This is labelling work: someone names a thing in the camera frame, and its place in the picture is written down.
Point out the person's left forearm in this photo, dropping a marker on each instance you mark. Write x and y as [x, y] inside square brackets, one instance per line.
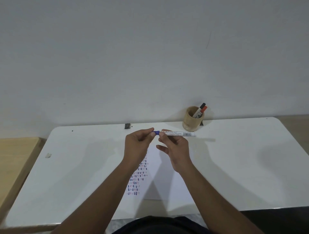
[101, 197]

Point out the person's right forearm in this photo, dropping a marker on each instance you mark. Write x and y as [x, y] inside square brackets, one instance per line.
[212, 205]

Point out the small black clip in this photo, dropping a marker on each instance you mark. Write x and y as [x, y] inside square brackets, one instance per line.
[127, 126]

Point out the person's right hand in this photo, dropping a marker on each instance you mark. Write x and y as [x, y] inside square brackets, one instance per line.
[178, 151]

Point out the light wooden side table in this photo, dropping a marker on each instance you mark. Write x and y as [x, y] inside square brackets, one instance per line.
[14, 164]

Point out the person's left thumb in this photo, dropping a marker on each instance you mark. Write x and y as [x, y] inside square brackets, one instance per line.
[151, 136]

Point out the person's left hand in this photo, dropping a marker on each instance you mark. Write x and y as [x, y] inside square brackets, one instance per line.
[136, 147]

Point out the wooden pen holder cup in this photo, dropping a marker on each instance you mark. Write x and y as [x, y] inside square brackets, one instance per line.
[190, 121]

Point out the white paper with coloured marks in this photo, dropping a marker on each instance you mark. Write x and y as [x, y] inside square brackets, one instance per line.
[159, 178]

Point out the white marker pen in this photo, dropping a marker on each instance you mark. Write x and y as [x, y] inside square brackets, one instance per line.
[181, 133]

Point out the person's right thumb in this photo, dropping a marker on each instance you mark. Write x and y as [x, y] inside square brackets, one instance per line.
[164, 138]

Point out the black capped marker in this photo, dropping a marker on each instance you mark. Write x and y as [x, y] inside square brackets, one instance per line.
[199, 109]

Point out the small white paper scrap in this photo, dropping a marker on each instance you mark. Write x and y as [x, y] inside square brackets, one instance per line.
[48, 155]

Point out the red capped marker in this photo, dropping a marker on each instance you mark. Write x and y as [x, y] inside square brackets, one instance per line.
[202, 111]

